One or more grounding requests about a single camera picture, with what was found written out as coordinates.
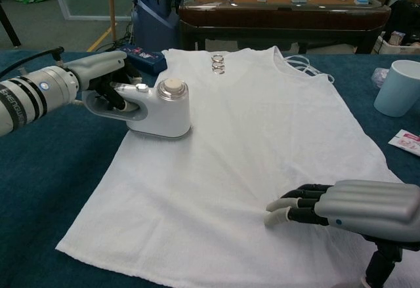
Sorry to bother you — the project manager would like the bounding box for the white sleeveless shirt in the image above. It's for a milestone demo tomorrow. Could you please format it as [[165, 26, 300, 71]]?
[[54, 46, 408, 288]]

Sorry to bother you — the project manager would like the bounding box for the light blue cup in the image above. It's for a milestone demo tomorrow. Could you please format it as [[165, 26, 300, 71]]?
[[373, 59, 420, 117]]

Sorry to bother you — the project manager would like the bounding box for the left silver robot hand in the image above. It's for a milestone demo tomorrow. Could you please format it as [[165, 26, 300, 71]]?
[[66, 50, 146, 113]]

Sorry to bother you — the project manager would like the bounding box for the wooden pole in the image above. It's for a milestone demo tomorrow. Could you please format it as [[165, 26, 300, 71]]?
[[108, 0, 118, 42]]

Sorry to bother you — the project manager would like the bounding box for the white handheld device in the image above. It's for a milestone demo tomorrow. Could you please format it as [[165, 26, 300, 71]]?
[[81, 77, 194, 140]]

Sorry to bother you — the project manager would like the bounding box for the dark blue patterned box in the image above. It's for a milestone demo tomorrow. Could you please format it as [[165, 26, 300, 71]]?
[[115, 45, 167, 74]]

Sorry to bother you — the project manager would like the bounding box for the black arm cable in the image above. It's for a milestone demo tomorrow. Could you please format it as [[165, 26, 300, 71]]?
[[0, 46, 65, 79]]

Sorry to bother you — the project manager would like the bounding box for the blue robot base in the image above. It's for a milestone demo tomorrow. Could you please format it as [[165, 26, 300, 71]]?
[[130, 0, 182, 51]]

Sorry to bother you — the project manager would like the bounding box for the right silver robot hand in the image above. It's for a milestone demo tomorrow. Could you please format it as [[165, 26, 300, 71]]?
[[264, 178, 420, 288]]

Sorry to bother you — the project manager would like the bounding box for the brown mahjong table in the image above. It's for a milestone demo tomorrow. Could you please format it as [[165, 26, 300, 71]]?
[[178, 0, 392, 54]]

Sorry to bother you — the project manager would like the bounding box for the blue table cloth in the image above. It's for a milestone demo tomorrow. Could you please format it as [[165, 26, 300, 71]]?
[[0, 49, 420, 288]]

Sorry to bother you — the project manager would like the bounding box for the pink white toothpaste tube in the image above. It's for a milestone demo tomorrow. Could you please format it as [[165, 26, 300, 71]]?
[[387, 129, 420, 157]]

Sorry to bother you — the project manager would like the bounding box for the clear purple plastic box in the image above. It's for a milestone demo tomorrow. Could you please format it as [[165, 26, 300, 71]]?
[[371, 67, 390, 89]]

